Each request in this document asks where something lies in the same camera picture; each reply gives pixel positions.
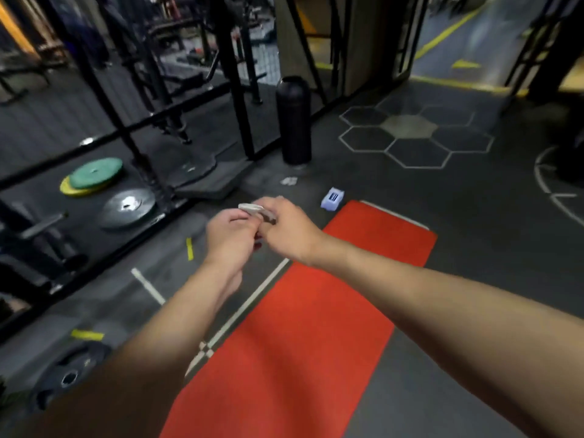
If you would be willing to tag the person's right forearm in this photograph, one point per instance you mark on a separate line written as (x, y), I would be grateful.
(465, 323)

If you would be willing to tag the yellow tape strip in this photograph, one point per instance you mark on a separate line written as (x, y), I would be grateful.
(86, 335)
(190, 249)

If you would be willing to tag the black weight plate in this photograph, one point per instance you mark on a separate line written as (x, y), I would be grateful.
(64, 376)

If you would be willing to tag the black gym machine frame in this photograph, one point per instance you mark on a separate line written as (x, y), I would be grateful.
(182, 109)

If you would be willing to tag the yellow weight plate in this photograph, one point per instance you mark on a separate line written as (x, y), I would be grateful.
(75, 190)

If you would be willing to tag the red mat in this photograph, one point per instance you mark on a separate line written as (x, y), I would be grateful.
(310, 314)

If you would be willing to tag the green weight plate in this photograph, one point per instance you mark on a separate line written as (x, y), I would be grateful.
(96, 173)

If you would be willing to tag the white wet wipe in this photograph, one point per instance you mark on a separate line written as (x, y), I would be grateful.
(289, 181)
(255, 209)

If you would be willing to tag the white fluffy padding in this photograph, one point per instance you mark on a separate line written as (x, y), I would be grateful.
(394, 214)

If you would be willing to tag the person's right hand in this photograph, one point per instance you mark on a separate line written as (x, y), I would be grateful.
(289, 232)

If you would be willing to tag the person's left hand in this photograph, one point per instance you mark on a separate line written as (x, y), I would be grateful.
(230, 241)

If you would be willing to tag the pale blue wipes pack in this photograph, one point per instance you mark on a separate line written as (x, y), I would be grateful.
(332, 199)

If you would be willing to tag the person's left forearm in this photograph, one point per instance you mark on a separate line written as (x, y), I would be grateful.
(123, 360)

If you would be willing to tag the silver weight plate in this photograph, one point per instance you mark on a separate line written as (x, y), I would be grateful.
(127, 207)

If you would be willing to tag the black round base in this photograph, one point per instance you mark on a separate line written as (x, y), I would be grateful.
(294, 120)

